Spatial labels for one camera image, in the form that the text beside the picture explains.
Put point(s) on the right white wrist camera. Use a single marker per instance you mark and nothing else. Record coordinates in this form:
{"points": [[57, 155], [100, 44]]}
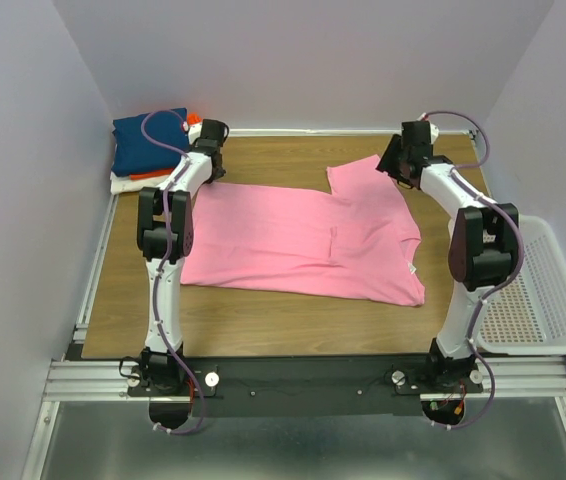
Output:
{"points": [[433, 129]]}

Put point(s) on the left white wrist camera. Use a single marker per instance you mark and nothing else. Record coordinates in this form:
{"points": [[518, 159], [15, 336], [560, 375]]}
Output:
{"points": [[192, 131]]}

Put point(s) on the folded blue t shirt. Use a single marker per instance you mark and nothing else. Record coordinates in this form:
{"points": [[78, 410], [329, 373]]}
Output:
{"points": [[134, 154]]}

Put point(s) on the pink t shirt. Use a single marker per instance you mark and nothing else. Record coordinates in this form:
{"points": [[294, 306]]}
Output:
{"points": [[357, 241]]}

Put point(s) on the folded orange t shirt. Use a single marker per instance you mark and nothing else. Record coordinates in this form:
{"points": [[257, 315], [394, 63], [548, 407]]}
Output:
{"points": [[182, 115]]}

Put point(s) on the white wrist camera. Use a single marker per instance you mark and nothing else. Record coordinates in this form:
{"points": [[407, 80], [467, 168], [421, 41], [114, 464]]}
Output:
{"points": [[192, 131], [433, 129]]}

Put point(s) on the white plastic laundry basket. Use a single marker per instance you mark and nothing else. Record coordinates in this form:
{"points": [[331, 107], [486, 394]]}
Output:
{"points": [[528, 317]]}

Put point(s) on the folded white t shirt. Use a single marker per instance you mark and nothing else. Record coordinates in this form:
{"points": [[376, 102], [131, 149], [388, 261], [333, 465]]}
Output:
{"points": [[120, 185]]}

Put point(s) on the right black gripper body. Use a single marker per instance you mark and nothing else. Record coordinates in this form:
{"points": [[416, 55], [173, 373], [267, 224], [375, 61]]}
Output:
{"points": [[403, 157]]}

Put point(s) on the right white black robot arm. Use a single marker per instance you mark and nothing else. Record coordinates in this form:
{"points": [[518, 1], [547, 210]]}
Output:
{"points": [[485, 253]]}

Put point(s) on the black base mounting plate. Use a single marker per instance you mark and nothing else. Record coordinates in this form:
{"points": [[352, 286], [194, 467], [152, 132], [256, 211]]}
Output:
{"points": [[302, 386]]}

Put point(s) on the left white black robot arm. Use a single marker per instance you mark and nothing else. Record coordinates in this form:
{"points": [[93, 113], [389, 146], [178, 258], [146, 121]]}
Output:
{"points": [[165, 237]]}

